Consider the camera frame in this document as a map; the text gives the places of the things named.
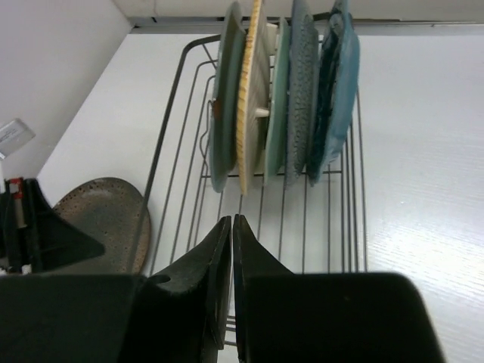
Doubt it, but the blue floral white plate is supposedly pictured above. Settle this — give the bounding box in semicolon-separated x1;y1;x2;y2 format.
284;1;318;189

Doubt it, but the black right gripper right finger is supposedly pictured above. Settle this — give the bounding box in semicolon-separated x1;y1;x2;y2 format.
232;214;293;361

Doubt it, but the orange woven square plate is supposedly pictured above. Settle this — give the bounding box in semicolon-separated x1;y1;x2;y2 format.
236;1;278;196

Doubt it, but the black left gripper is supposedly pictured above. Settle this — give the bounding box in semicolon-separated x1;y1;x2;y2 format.
1;178;105;275

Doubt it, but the light green flower plate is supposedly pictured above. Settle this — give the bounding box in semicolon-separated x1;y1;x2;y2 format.
264;17;290;185

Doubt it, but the grey-blue round plate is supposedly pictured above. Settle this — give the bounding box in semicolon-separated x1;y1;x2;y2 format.
209;1;246;193

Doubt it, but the grey wire dish rack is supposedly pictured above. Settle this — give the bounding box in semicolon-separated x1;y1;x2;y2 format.
141;11;370;349

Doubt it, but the teal scalloped plate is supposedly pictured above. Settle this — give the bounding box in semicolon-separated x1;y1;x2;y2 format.
306;1;360;185

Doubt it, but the brown speckled round plate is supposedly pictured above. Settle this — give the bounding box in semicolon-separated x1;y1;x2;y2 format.
53;177;151;275

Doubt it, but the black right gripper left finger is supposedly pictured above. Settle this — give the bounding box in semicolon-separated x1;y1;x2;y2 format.
148;216;231;350

